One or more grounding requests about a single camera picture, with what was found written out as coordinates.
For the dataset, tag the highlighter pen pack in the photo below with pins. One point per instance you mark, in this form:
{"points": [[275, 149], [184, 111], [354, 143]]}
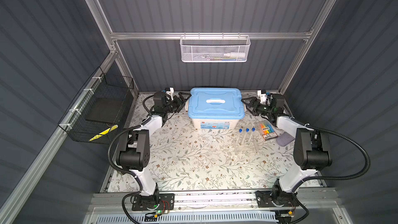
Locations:
{"points": [[267, 131]]}

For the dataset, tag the white plastic storage bin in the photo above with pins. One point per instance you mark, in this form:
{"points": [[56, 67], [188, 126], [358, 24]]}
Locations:
{"points": [[216, 124]]}

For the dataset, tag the white wire wall basket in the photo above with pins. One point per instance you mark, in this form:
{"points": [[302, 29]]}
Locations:
{"points": [[210, 49]]}

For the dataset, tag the clear test tube rack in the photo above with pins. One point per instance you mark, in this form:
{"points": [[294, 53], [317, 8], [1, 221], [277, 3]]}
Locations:
{"points": [[243, 149]]}

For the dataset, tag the blue plastic bin lid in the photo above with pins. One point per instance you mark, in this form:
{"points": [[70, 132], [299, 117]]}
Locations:
{"points": [[216, 103]]}

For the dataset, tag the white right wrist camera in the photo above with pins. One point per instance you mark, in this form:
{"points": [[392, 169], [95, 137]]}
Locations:
{"points": [[262, 94]]}

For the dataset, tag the black wire side basket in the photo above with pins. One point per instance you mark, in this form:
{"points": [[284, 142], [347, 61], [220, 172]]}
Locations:
{"points": [[101, 110]]}

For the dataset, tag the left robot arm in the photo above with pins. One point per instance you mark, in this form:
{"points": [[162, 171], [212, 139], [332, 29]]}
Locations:
{"points": [[129, 150]]}

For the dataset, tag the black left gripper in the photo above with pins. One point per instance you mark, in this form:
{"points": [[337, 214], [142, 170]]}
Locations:
{"points": [[180, 103]]}

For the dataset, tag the grey purple pouch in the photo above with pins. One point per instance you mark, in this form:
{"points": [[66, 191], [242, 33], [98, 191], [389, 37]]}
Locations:
{"points": [[284, 139]]}

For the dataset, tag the white bottle in basket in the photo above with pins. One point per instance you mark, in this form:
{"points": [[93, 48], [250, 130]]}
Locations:
{"points": [[235, 55]]}

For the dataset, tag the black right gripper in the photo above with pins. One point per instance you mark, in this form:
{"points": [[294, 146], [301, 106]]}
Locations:
{"points": [[254, 101]]}

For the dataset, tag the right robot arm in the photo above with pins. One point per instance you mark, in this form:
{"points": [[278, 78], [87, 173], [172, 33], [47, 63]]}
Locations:
{"points": [[312, 150]]}

